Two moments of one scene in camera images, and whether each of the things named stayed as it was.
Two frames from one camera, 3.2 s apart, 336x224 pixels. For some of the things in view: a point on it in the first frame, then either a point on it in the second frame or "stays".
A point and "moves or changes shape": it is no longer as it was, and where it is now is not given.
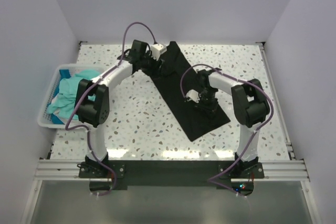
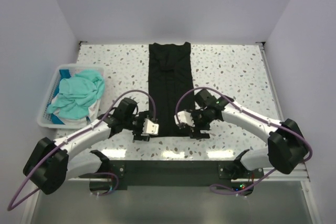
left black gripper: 154,71 → 137,135
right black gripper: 210,109 → 195,133
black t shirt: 173,82 moves or changes shape
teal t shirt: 63,103 stays
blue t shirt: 64,74 stays
